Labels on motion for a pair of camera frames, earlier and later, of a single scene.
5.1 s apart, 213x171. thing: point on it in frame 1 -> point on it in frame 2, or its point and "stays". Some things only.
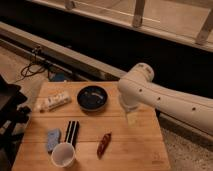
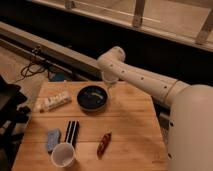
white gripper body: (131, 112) -> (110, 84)
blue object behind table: (57, 76) stays
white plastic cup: (63, 154) stays
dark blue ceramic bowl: (92, 98) stays
